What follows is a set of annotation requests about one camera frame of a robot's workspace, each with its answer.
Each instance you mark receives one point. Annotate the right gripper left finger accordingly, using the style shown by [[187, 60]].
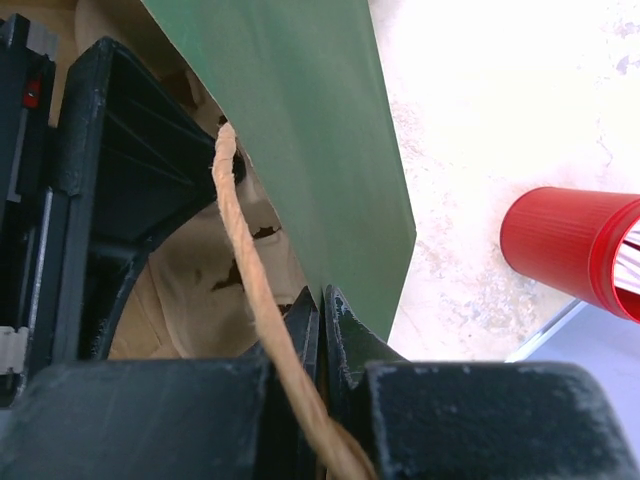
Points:
[[217, 418]]

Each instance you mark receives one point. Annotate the cardboard cup carrier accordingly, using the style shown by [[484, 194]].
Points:
[[189, 300]]

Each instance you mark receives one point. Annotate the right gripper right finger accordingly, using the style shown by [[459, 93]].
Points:
[[468, 420]]

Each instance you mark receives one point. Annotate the red straw cup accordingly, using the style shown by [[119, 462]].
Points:
[[568, 239]]

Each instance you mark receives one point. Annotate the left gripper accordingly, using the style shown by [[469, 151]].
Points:
[[134, 166]]

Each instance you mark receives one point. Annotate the green paper bag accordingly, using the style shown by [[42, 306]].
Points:
[[302, 84]]

